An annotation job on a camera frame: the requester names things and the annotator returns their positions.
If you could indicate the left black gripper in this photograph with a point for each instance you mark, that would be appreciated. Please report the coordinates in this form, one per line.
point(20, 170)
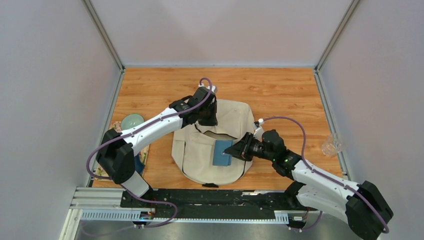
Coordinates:
point(213, 121)

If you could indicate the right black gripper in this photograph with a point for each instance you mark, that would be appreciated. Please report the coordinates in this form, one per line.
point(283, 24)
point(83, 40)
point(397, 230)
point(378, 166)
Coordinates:
point(241, 149)

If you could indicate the blue leather wallet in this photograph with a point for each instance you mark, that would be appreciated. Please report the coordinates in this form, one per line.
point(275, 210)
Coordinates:
point(220, 158)

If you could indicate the beige canvas backpack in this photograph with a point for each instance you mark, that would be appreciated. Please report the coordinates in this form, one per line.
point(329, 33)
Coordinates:
point(193, 146)

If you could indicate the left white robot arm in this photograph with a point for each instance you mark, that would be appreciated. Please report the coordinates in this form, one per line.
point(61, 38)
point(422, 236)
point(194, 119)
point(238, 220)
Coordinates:
point(116, 154)

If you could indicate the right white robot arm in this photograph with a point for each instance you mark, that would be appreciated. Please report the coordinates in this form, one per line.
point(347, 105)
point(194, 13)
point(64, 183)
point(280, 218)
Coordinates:
point(360, 205)

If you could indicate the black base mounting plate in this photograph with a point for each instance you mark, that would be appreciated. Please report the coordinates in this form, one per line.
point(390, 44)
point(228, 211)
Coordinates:
point(221, 204)

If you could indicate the floral rectangular tray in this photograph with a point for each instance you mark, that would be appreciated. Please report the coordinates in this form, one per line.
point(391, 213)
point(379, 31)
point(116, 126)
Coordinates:
point(143, 154)

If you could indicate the light green ceramic bowl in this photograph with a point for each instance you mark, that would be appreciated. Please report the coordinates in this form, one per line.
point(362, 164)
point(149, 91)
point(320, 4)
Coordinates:
point(131, 121)

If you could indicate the dark blue leaf plate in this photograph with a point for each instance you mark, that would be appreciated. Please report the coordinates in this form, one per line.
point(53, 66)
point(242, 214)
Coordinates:
point(139, 166)

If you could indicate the clear plastic cup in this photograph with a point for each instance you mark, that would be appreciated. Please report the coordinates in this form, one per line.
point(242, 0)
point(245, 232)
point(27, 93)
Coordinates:
point(333, 145)

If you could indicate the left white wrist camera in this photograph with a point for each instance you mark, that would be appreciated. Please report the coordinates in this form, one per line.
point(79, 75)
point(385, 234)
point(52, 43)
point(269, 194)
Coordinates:
point(212, 89)

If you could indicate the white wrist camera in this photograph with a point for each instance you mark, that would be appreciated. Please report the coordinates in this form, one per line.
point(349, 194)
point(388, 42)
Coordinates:
point(258, 129)
point(212, 89)

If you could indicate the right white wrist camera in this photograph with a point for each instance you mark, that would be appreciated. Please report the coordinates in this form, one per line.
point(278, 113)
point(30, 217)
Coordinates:
point(258, 129)

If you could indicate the aluminium frame rail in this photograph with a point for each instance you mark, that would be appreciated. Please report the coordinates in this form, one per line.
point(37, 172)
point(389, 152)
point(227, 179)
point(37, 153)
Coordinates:
point(104, 204)

